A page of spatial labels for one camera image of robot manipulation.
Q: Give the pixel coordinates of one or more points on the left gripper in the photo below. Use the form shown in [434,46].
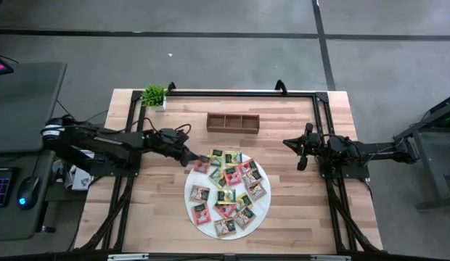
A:
[167,148]

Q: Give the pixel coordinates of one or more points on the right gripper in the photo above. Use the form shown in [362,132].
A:
[307,145]

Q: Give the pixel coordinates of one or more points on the green lemon tea sachet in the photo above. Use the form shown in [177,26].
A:
[216,156]
[244,201]
[233,158]
[217,177]
[226,195]

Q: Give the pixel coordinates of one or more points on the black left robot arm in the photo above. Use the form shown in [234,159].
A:
[101,139]

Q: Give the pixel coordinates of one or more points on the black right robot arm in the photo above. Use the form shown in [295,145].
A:
[374,148]

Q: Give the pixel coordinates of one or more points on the wooden three-compartment box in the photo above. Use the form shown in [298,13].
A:
[225,115]

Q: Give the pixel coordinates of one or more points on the green plant in white pot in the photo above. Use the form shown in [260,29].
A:
[154,95]

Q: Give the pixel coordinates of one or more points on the white round woven placemat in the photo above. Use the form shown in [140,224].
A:
[263,210]

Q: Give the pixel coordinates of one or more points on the silver packet far right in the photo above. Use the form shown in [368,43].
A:
[245,217]

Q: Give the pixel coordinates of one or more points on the white printed box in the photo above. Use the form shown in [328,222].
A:
[81,181]

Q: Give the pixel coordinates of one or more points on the black metal stand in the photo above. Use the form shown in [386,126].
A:
[428,119]

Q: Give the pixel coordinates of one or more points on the black mouse with blue light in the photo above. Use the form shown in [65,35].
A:
[27,192]

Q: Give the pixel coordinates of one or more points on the grey desk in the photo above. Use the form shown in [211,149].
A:
[25,108]

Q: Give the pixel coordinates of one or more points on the backlit black keyboard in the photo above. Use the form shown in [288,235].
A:
[1,186]

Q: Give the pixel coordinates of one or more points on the screen with pink display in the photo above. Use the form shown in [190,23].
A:
[0,67]

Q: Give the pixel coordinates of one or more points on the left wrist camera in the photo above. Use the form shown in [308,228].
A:
[171,135]

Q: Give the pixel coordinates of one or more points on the black frame clamp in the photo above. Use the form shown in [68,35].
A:
[171,87]
[281,87]

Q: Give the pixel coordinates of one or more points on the black aluminium table frame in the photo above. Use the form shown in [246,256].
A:
[246,94]

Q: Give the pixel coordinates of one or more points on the silver frame bracket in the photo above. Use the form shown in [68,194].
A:
[127,257]
[330,258]

